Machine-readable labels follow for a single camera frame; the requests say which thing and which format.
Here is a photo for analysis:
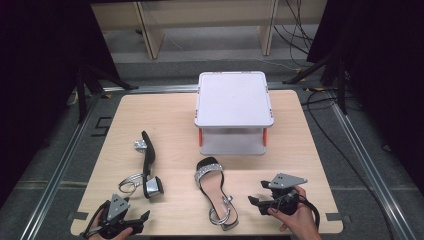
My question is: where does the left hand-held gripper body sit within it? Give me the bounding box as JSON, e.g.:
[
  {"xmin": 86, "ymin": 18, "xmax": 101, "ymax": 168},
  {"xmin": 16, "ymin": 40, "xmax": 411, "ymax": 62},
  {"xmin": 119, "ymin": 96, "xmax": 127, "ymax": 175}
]
[{"xmin": 98, "ymin": 193, "xmax": 145, "ymax": 240}]

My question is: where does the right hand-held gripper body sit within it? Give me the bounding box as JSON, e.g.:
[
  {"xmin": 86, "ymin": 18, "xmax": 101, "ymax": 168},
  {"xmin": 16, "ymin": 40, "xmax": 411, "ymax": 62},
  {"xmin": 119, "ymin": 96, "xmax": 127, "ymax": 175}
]
[{"xmin": 258, "ymin": 172, "xmax": 309, "ymax": 216}]

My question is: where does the black sandal with silver heel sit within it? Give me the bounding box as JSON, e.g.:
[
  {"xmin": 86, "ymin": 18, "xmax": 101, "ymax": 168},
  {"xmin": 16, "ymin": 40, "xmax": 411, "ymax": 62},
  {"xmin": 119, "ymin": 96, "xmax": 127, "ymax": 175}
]
[{"xmin": 118, "ymin": 130, "xmax": 165, "ymax": 200}]

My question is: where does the white two-tier shoe rack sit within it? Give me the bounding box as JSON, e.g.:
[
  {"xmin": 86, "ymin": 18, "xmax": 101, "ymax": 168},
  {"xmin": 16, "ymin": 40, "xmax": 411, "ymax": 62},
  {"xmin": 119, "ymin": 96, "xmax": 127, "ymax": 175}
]
[{"xmin": 194, "ymin": 70, "xmax": 275, "ymax": 157}]

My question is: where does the person's left hand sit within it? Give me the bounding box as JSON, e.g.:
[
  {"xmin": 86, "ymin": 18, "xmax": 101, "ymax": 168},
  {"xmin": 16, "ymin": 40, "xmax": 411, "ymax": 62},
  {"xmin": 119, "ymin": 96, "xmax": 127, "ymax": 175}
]
[{"xmin": 87, "ymin": 208, "xmax": 135, "ymax": 240}]

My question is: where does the person's right hand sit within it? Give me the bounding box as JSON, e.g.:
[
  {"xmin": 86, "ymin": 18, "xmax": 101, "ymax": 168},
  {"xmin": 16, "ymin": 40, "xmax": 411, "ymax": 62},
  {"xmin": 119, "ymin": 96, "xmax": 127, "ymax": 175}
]
[{"xmin": 266, "ymin": 185, "xmax": 323, "ymax": 240}]

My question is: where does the black tripod stand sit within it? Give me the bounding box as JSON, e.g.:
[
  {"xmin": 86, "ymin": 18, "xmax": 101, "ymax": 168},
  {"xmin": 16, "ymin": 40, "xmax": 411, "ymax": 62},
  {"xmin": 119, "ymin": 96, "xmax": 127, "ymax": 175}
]
[
  {"xmin": 73, "ymin": 58, "xmax": 140, "ymax": 125},
  {"xmin": 282, "ymin": 39, "xmax": 350, "ymax": 116}
]

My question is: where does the black curtain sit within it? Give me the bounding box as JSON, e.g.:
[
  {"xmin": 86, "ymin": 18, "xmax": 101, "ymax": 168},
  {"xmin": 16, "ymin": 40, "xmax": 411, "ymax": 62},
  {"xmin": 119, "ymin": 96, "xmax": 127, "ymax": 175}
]
[
  {"xmin": 0, "ymin": 0, "xmax": 121, "ymax": 209},
  {"xmin": 306, "ymin": 0, "xmax": 424, "ymax": 196}
]

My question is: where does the light wooden desk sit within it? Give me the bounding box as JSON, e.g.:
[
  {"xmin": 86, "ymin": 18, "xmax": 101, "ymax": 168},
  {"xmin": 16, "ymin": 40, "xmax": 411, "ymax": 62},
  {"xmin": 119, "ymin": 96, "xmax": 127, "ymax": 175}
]
[{"xmin": 89, "ymin": 0, "xmax": 329, "ymax": 61}]

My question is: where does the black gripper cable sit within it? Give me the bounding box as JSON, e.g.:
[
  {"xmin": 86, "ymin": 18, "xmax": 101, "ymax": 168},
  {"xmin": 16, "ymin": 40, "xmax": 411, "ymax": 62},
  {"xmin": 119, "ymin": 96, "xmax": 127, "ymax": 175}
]
[
  {"xmin": 297, "ymin": 194, "xmax": 322, "ymax": 232},
  {"xmin": 79, "ymin": 201, "xmax": 112, "ymax": 240}
]

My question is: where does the metal floor rail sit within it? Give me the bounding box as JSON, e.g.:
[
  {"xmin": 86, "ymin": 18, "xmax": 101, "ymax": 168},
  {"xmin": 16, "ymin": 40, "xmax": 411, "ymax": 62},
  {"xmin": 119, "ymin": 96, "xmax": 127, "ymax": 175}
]
[
  {"xmin": 19, "ymin": 84, "xmax": 201, "ymax": 240},
  {"xmin": 266, "ymin": 81, "xmax": 418, "ymax": 240}
]

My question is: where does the black floor cable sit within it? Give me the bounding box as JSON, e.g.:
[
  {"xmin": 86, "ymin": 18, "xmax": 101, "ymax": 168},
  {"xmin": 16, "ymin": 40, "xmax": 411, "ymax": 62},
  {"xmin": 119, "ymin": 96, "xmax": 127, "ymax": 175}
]
[{"xmin": 300, "ymin": 87, "xmax": 399, "ymax": 240}]

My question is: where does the bundle of black cables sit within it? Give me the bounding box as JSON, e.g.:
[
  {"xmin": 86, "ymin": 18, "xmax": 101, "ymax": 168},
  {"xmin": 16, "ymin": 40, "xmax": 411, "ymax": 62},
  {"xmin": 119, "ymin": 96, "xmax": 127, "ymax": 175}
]
[{"xmin": 272, "ymin": 0, "xmax": 316, "ymax": 69}]

